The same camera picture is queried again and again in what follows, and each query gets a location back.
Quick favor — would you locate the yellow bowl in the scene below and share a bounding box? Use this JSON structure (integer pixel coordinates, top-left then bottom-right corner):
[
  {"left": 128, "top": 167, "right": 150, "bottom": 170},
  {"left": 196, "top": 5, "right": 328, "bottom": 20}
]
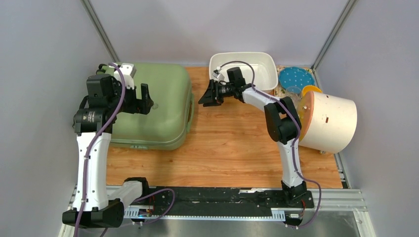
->
[{"left": 301, "top": 85, "right": 323, "bottom": 97}]

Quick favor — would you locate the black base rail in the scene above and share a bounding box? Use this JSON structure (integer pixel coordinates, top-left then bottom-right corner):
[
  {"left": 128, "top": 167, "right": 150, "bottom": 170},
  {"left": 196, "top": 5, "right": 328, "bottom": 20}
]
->
[{"left": 136, "top": 186, "right": 315, "bottom": 217}]

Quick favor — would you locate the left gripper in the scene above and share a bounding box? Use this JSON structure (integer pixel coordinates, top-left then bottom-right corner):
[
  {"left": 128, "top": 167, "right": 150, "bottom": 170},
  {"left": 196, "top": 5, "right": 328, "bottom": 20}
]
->
[{"left": 107, "top": 79, "right": 153, "bottom": 115}]

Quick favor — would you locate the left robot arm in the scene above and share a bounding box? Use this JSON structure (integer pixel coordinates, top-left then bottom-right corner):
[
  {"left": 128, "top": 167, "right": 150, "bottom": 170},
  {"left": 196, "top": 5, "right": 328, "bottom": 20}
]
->
[{"left": 62, "top": 74, "right": 154, "bottom": 229}]

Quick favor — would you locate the blue dotted plate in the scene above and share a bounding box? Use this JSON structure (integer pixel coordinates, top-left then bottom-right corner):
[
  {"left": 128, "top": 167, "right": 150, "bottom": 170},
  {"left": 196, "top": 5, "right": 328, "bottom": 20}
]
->
[{"left": 278, "top": 67, "right": 315, "bottom": 90}]

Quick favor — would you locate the green hard-shell suitcase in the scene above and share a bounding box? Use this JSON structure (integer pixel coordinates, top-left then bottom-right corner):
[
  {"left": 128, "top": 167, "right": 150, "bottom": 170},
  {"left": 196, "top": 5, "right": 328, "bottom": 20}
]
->
[{"left": 110, "top": 63, "right": 194, "bottom": 151}]

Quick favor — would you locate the clear drinking glass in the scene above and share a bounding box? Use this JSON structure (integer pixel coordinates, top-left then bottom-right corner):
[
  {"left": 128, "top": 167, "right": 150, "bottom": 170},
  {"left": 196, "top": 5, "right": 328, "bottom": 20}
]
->
[{"left": 285, "top": 86, "right": 302, "bottom": 108}]

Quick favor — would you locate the transparent orange disc lid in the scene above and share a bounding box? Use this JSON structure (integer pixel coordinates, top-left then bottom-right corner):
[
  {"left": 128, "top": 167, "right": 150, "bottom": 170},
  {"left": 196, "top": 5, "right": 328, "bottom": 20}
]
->
[{"left": 297, "top": 94, "right": 312, "bottom": 133}]

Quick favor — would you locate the floral placemat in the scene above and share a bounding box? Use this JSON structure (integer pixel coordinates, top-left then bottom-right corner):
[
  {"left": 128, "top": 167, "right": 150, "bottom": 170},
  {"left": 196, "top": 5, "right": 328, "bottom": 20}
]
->
[{"left": 275, "top": 66, "right": 314, "bottom": 96}]

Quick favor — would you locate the white plastic tub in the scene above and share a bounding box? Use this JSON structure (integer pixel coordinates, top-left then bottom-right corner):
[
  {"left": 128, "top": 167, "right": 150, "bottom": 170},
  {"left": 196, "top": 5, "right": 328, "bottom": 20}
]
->
[{"left": 209, "top": 52, "right": 278, "bottom": 94}]

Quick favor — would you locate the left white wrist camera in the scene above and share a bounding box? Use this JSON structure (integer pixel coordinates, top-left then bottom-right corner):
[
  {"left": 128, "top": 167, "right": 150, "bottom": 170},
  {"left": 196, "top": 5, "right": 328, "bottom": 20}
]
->
[{"left": 118, "top": 63, "right": 136, "bottom": 90}]

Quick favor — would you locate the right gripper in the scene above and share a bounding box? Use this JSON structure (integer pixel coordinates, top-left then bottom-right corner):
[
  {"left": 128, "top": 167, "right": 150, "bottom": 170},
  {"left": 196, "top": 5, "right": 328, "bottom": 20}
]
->
[{"left": 198, "top": 79, "right": 235, "bottom": 107}]

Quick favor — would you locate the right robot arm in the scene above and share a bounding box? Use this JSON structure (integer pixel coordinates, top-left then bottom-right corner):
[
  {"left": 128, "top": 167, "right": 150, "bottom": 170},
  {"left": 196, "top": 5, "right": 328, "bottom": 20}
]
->
[{"left": 199, "top": 67, "right": 314, "bottom": 208}]

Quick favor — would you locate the cream cylindrical container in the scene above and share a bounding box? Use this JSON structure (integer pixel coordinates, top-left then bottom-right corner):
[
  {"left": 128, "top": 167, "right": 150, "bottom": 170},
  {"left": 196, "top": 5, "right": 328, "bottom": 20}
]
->
[{"left": 299, "top": 91, "right": 357, "bottom": 154}]

